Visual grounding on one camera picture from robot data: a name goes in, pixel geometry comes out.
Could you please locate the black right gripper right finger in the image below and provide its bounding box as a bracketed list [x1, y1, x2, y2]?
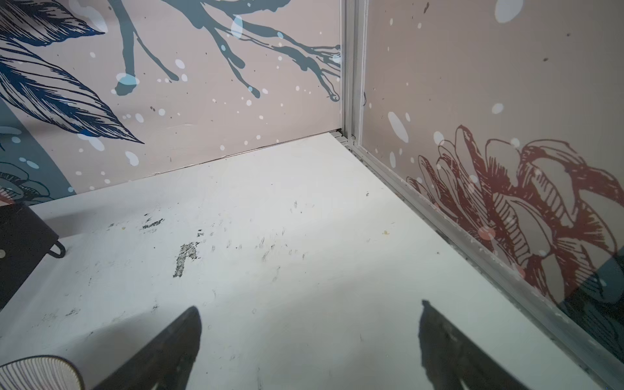
[419, 300, 527, 390]

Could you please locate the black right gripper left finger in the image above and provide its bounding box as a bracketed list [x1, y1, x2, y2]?
[96, 306, 202, 389]

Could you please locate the striped patterned bowl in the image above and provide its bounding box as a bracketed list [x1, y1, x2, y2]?
[1, 355, 85, 390]

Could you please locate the black wire dish rack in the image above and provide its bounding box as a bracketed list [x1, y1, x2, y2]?
[0, 204, 66, 307]

